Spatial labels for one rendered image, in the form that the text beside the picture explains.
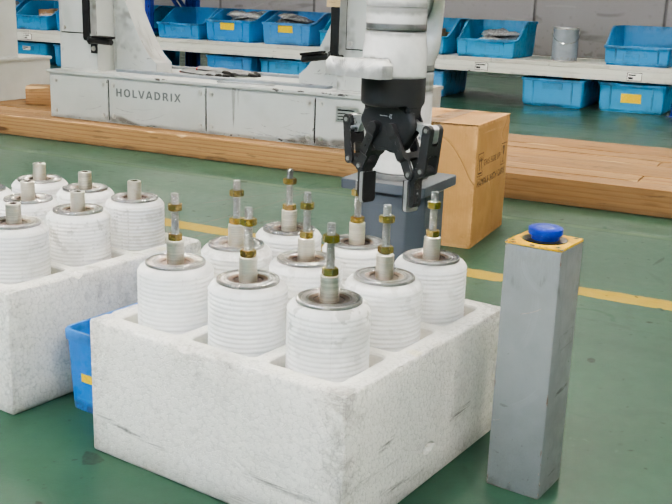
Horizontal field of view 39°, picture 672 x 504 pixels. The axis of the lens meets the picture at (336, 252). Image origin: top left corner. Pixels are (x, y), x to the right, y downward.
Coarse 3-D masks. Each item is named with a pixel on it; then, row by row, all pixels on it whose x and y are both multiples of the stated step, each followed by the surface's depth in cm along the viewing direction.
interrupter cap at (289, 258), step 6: (282, 252) 126; (288, 252) 126; (294, 252) 126; (318, 252) 127; (324, 252) 126; (282, 258) 123; (288, 258) 124; (294, 258) 125; (318, 258) 125; (324, 258) 124; (288, 264) 121; (294, 264) 120; (300, 264) 120; (306, 264) 120; (312, 264) 121; (318, 264) 121; (324, 264) 121
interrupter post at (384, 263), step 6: (378, 252) 117; (378, 258) 116; (384, 258) 116; (390, 258) 116; (378, 264) 116; (384, 264) 116; (390, 264) 116; (378, 270) 116; (384, 270) 116; (390, 270) 116; (378, 276) 117; (384, 276) 116; (390, 276) 116
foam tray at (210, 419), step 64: (128, 320) 123; (128, 384) 119; (192, 384) 112; (256, 384) 106; (320, 384) 103; (384, 384) 106; (448, 384) 120; (128, 448) 121; (192, 448) 114; (256, 448) 108; (320, 448) 103; (384, 448) 109; (448, 448) 123
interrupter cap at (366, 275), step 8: (360, 272) 118; (368, 272) 119; (400, 272) 119; (408, 272) 119; (360, 280) 115; (368, 280) 115; (376, 280) 115; (384, 280) 116; (392, 280) 116; (400, 280) 115; (408, 280) 115
